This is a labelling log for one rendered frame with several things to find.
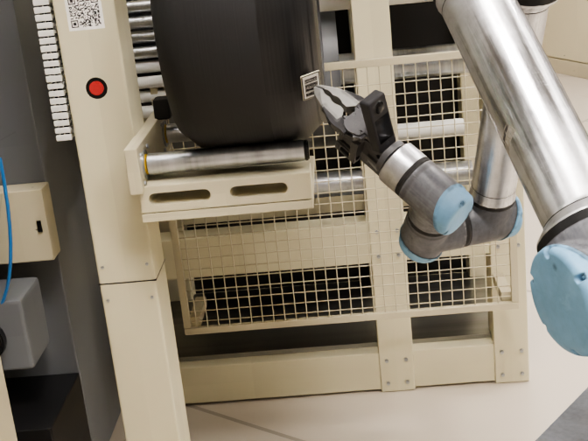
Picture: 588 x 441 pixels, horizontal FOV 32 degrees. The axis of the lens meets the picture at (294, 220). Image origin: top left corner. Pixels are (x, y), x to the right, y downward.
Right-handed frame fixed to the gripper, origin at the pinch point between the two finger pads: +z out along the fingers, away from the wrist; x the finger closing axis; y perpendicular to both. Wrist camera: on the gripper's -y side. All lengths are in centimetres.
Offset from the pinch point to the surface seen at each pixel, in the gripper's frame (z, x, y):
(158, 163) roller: 19.0, -25.2, 22.7
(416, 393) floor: -38, 20, 121
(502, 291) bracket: -39, 42, 84
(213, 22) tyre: 18.6, -11.2, -10.7
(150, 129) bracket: 30.9, -17.7, 29.9
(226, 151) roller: 10.6, -14.0, 19.9
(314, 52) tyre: 4.6, 2.4, -4.6
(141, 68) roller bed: 56, 0, 47
